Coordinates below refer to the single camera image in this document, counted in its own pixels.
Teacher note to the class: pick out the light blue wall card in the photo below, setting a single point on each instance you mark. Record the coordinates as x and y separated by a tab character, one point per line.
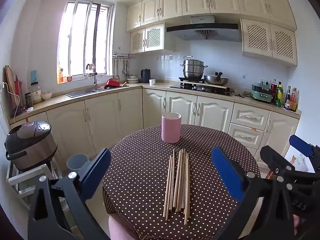
33	75

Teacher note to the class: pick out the brown polka dot tablecloth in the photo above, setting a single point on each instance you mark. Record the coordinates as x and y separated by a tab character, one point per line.
140	170

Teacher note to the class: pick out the small lattice door cabinet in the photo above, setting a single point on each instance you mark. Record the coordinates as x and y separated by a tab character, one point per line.
152	37

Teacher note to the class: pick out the white metal rack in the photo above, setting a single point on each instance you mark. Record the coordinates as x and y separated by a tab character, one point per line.
27	175

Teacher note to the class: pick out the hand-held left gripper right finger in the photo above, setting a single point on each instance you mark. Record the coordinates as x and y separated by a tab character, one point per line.
226	172

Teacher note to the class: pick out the red kitchen container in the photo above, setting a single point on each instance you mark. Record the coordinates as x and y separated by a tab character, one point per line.
112	83

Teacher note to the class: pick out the black range hood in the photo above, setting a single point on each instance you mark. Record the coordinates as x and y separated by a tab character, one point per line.
200	27

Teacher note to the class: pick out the wooden cutting board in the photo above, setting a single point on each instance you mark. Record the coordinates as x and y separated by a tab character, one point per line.
10	85

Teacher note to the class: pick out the dark soy sauce bottle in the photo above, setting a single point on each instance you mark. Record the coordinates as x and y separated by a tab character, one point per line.
288	100

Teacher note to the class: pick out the black gas stove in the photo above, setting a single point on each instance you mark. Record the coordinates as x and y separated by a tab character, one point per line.
200	89

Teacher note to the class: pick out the small dark jar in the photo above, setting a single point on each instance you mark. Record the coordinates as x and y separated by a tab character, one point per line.
28	101

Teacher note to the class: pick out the small white bowl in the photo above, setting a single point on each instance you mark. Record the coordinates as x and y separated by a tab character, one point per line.
46	96

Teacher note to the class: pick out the small orange bottle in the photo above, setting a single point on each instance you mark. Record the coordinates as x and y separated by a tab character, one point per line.
60	76

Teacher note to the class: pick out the black electric kettle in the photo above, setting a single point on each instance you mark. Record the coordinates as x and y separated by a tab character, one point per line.
145	76

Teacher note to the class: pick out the grey blue bin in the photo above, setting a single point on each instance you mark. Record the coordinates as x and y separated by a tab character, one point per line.
76	165

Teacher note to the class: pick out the steel kitchen faucet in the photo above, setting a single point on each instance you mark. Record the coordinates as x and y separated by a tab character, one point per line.
95	80

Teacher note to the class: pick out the stack of white bowls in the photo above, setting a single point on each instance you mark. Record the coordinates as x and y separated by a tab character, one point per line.
132	80

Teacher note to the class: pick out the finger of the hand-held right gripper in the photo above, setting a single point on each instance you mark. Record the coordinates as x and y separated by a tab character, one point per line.
273	158
301	145

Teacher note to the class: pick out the pink cylindrical cup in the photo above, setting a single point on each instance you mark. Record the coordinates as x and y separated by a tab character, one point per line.
171	130

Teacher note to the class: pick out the row of wooden chopsticks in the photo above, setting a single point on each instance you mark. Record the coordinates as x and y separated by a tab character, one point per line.
178	185

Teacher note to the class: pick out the green electric cooker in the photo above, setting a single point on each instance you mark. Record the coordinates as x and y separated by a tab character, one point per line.
261	93

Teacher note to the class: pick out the hanging metal spatula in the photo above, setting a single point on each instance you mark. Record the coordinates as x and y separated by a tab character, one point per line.
126	73

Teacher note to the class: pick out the wide lattice door cabinet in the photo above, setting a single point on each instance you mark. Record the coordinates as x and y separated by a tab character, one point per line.
260	37

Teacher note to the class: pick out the white mug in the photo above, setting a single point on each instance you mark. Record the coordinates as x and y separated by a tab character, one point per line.
152	82

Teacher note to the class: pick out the orange cap sauce bottle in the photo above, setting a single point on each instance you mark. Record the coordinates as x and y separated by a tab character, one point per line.
294	102

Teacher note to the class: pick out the stainless steamer pot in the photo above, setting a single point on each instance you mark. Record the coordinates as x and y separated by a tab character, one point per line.
193	70

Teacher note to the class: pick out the steel wok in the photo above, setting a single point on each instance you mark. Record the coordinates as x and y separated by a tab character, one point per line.
216	80

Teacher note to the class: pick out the red printed packet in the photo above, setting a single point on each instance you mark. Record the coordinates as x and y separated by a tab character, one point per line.
271	174

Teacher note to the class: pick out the cream base cabinets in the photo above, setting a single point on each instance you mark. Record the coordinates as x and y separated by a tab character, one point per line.
100	120

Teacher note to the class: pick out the red cap cola bottle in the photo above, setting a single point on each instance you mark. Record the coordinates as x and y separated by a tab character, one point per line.
274	90

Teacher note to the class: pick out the hanging metal ladle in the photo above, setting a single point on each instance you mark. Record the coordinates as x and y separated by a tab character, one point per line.
115	77

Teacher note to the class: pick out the cream upper wall cabinets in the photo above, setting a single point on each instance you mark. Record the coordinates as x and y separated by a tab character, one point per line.
195	0

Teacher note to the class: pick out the large glass jar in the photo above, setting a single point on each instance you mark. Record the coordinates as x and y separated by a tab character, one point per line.
36	96

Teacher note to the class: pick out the kitchen window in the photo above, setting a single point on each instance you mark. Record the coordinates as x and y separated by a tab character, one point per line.
82	42

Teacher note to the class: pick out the white printed plastic bag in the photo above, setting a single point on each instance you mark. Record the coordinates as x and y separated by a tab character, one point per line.
300	161

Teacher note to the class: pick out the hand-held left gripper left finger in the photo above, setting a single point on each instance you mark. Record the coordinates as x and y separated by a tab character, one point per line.
96	172

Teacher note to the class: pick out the wall utensil rail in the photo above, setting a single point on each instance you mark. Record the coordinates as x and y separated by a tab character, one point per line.
123	55

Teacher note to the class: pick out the green bottle yellow label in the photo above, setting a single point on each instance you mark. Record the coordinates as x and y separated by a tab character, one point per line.
279	97

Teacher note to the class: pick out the cream cabinet drawer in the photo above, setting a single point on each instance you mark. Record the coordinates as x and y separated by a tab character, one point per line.
252	152
250	116
246	136

